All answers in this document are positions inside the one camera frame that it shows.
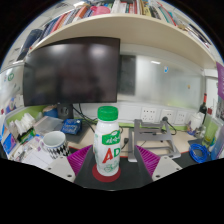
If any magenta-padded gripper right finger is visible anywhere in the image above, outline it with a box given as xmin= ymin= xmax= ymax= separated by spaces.
xmin=133 ymin=144 xmax=183 ymax=186

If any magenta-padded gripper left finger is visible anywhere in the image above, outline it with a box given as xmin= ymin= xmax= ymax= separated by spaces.
xmin=44 ymin=144 xmax=94 ymax=187

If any white bottle with green cap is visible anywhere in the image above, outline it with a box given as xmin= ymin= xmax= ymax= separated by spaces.
xmin=92 ymin=105 xmax=122 ymax=177

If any purple translucent water jug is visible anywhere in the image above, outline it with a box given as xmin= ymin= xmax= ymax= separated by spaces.
xmin=209 ymin=128 xmax=224 ymax=161

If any black-white checkered mug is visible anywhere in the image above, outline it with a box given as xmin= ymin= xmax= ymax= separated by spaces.
xmin=39 ymin=130 xmax=71 ymax=160

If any white paper sheet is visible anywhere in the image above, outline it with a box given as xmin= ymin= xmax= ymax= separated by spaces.
xmin=21 ymin=149 xmax=51 ymax=169

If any grey metal laptop stand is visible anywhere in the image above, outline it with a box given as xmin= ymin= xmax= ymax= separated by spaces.
xmin=127 ymin=118 xmax=182 ymax=163

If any clear plastic box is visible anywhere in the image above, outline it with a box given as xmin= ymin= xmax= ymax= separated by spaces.
xmin=33 ymin=115 xmax=64 ymax=136

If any small blue box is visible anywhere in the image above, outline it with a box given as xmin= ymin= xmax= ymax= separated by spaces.
xmin=60 ymin=118 xmax=83 ymax=136

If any flat round red coaster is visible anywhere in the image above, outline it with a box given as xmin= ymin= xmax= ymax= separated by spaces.
xmin=91 ymin=163 xmax=122 ymax=183

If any stack of white tissues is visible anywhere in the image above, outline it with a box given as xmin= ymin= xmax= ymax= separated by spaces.
xmin=8 ymin=112 xmax=36 ymax=136

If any white jar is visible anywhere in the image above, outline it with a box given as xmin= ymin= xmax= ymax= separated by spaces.
xmin=191 ymin=111 xmax=205 ymax=129

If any dark wine bottle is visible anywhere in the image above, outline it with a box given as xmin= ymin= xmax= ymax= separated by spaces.
xmin=198 ymin=93 xmax=208 ymax=116

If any black computer monitor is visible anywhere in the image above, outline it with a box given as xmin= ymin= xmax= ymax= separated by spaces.
xmin=22 ymin=36 xmax=121 ymax=121

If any shelf unit with books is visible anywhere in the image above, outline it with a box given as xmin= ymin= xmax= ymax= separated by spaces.
xmin=16 ymin=0 xmax=214 ymax=69

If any coiled blue cable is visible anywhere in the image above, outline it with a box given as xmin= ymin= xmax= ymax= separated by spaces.
xmin=188 ymin=142 xmax=212 ymax=164

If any white wall outlet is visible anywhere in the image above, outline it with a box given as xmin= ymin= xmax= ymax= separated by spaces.
xmin=139 ymin=106 xmax=158 ymax=124
xmin=159 ymin=108 xmax=175 ymax=124
xmin=174 ymin=110 xmax=188 ymax=125

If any black cable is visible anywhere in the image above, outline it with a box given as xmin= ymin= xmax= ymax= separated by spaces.
xmin=72 ymin=103 xmax=99 ymax=133

